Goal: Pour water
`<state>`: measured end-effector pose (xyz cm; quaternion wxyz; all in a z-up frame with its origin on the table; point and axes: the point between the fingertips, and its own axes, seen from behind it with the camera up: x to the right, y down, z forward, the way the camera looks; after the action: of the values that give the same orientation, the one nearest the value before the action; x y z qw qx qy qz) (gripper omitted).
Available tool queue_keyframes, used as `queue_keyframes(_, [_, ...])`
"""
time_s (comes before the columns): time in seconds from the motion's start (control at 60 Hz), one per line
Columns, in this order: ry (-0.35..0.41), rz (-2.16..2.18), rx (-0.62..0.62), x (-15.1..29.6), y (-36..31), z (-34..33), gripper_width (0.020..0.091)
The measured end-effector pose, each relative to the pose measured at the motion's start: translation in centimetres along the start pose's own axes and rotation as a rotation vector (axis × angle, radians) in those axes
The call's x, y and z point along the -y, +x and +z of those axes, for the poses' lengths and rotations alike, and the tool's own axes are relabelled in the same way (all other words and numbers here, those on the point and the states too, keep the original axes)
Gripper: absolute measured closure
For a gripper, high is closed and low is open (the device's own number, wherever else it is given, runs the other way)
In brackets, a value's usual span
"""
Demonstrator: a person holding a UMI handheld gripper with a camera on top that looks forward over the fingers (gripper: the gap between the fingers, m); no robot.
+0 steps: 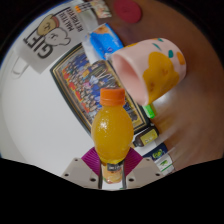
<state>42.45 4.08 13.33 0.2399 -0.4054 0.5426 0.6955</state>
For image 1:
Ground flat round red coaster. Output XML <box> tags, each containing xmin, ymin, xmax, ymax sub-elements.
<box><xmin>113</xmin><ymin>0</ymin><xmax>143</xmax><ymax>24</ymax></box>

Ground blue tissue pack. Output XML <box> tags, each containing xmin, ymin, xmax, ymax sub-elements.
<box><xmin>81</xmin><ymin>22</ymin><xmax>125</xmax><ymax>64</ymax></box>

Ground dark blue pump bottle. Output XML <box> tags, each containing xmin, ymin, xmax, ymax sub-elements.
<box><xmin>142</xmin><ymin>142</ymin><xmax>169</xmax><ymax>161</ymax></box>

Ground green soap bar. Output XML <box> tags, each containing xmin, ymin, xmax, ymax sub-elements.
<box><xmin>143</xmin><ymin>103</ymin><xmax>158</xmax><ymax>120</ymax></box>

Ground dark bottle with yellow label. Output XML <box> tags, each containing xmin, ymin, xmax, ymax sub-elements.
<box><xmin>132</xmin><ymin>123</ymin><xmax>160</xmax><ymax>148</ymax></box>

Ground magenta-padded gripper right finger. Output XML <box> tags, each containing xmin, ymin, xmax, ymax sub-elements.
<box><xmin>123</xmin><ymin>147</ymin><xmax>164</xmax><ymax>190</ymax></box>

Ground pink mug with yellow print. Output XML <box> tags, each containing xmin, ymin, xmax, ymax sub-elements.
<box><xmin>109</xmin><ymin>37</ymin><xmax>188</xmax><ymax>107</ymax></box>

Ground white gift bag with dogs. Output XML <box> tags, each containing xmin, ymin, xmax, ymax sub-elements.
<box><xmin>13</xmin><ymin>4</ymin><xmax>99</xmax><ymax>75</ymax></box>

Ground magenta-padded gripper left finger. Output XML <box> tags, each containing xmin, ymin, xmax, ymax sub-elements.
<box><xmin>61</xmin><ymin>147</ymin><xmax>102</xmax><ymax>190</ymax></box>

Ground white shampoo bottle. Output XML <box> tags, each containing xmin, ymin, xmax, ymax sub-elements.
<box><xmin>154</xmin><ymin>154</ymin><xmax>176</xmax><ymax>175</ymax></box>

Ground orange puzzle cube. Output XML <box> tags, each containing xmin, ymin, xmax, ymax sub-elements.
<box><xmin>73</xmin><ymin>3</ymin><xmax>84</xmax><ymax>14</ymax></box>

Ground framed group photo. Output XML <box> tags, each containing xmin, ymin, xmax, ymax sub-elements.
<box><xmin>49</xmin><ymin>42</ymin><xmax>151</xmax><ymax>136</ymax></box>

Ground small snack packet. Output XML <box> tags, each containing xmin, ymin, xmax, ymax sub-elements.
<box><xmin>88</xmin><ymin>0</ymin><xmax>113</xmax><ymax>19</ymax></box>

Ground orange juice bottle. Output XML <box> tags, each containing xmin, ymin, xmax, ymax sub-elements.
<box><xmin>90</xmin><ymin>87</ymin><xmax>135</xmax><ymax>185</ymax></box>

